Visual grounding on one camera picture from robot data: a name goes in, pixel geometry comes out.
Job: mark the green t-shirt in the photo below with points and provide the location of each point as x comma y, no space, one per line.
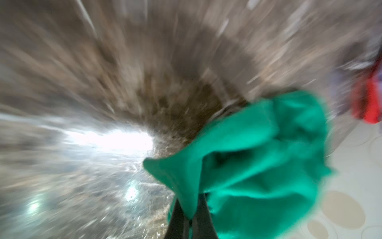
261,169

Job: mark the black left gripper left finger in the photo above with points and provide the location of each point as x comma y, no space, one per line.
179,225

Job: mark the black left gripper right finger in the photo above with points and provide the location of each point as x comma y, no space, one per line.
202,225

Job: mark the folded red t-shirt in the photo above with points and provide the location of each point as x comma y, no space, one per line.
367,96

